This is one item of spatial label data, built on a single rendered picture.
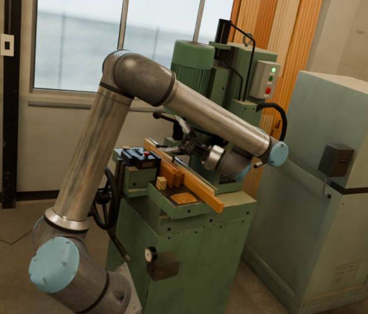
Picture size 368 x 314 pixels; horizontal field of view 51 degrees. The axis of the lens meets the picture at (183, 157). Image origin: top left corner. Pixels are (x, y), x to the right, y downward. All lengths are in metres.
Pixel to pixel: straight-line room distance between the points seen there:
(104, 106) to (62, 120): 1.84
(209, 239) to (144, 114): 1.53
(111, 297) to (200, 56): 0.97
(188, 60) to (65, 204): 0.76
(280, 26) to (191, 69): 1.93
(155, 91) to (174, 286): 1.14
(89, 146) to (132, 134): 2.00
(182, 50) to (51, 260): 0.95
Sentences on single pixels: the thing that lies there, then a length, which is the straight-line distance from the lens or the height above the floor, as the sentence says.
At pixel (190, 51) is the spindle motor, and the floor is 1.48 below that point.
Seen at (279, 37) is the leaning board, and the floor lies 1.54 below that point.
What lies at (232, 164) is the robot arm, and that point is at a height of 1.12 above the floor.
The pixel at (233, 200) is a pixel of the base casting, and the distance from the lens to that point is 1.94.
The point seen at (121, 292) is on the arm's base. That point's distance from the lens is 1.26.
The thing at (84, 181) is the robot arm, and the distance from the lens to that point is 1.23.
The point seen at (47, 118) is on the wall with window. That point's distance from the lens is 2.99.
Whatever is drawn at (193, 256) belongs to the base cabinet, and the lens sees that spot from 1.91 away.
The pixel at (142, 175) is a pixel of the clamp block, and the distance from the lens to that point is 1.68.
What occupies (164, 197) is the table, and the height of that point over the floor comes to 0.90.
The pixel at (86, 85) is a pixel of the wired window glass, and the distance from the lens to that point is 3.04.
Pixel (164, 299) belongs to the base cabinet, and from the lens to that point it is 1.99.
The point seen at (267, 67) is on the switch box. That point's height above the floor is 1.46.
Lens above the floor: 1.65
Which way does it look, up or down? 21 degrees down
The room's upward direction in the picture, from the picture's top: 11 degrees clockwise
